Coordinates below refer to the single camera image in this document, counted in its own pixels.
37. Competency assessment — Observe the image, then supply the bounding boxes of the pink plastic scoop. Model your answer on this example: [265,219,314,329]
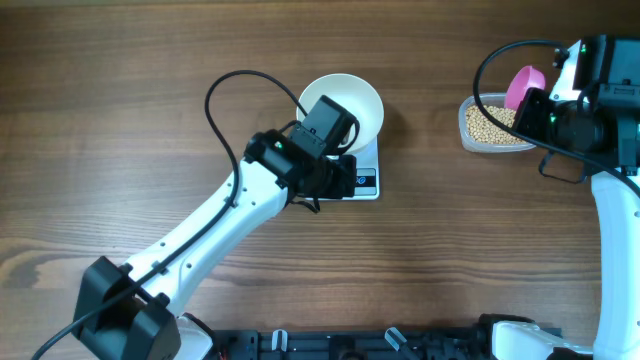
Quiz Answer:
[504,65,546,110]

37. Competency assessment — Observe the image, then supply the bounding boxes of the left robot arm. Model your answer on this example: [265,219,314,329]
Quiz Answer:
[71,96,360,359]

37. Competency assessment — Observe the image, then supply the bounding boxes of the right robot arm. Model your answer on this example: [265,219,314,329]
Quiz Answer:
[513,35,639,359]

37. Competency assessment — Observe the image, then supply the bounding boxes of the white digital kitchen scale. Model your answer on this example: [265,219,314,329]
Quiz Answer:
[319,135,381,202]

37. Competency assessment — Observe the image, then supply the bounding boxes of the white bowl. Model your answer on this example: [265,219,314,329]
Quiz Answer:
[299,73,384,155]

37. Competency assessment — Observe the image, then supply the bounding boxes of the soybeans in container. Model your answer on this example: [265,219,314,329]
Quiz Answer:
[465,104,523,145]

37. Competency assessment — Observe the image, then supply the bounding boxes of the clear plastic container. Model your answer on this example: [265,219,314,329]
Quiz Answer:
[458,93,535,153]

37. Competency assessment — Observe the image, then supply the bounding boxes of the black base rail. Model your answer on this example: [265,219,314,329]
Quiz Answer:
[199,327,566,360]

